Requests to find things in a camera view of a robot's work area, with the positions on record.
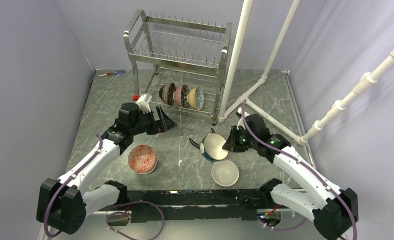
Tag yellow teal patterned bowl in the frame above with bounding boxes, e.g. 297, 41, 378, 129
187, 86, 204, 111

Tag red blue screwdriver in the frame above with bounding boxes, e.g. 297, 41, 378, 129
99, 69, 126, 77

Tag red patterned bowl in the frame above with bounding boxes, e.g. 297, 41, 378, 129
128, 144, 157, 175

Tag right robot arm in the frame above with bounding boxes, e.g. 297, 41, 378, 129
223, 114, 358, 240

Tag black pliers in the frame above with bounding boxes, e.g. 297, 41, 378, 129
188, 128, 216, 149

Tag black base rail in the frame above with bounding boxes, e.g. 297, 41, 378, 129
94, 188, 292, 223

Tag teal white bowl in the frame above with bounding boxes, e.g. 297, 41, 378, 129
199, 133, 228, 162

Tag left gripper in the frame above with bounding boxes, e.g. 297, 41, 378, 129
130, 105, 177, 136

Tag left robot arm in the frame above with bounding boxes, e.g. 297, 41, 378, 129
36, 102, 177, 238

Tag steel dish rack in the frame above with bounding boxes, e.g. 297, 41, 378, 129
123, 9, 232, 125

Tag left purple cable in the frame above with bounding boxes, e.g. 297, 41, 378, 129
43, 134, 166, 240

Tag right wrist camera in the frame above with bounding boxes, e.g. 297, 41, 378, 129
236, 107, 250, 129

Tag beige dark rimmed bowl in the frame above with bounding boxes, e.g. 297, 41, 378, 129
159, 82, 176, 106

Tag white pipe frame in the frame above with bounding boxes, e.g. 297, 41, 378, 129
217, 0, 394, 147

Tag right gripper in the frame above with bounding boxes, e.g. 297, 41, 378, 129
222, 125, 257, 152

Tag brown floral bowl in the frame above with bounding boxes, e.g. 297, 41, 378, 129
173, 84, 190, 108

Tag aluminium rail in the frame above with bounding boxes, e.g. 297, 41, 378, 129
94, 190, 339, 215

